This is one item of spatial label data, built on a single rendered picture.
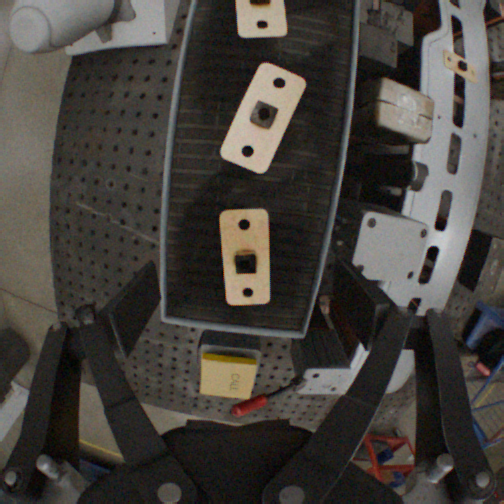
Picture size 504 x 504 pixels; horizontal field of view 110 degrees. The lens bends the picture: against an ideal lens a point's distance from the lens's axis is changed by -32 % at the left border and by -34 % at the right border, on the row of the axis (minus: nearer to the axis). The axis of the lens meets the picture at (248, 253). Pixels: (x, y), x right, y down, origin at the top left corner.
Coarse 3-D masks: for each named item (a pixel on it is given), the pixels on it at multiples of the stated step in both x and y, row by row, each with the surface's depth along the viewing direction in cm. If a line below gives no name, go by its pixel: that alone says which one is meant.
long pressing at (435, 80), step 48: (480, 0) 20; (432, 48) 26; (480, 48) 25; (432, 96) 30; (480, 96) 28; (432, 144) 32; (480, 144) 32; (432, 192) 35; (432, 240) 38; (384, 288) 40; (432, 288) 41
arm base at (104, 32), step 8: (120, 0) 35; (128, 0) 37; (120, 8) 37; (128, 8) 38; (112, 16) 38; (120, 16) 40; (128, 16) 40; (104, 24) 39; (96, 32) 41; (104, 32) 42; (104, 40) 44
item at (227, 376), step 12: (204, 360) 26; (216, 360) 26; (228, 360) 26; (240, 360) 26; (252, 360) 27; (204, 372) 26; (216, 372) 26; (228, 372) 26; (240, 372) 26; (252, 372) 26; (204, 384) 27; (216, 384) 27; (228, 384) 27; (240, 384) 27; (252, 384) 27; (228, 396) 28; (240, 396) 28
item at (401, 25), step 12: (360, 0) 20; (372, 0) 19; (360, 12) 20; (372, 12) 20; (384, 12) 20; (396, 12) 19; (408, 12) 19; (372, 24) 21; (384, 24) 20; (396, 24) 20; (408, 24) 20; (408, 36) 21
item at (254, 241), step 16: (224, 224) 21; (256, 224) 21; (224, 240) 21; (240, 240) 21; (256, 240) 21; (224, 256) 22; (240, 256) 21; (256, 256) 22; (224, 272) 22; (240, 272) 21; (256, 272) 21; (240, 288) 23; (256, 288) 23; (240, 304) 23
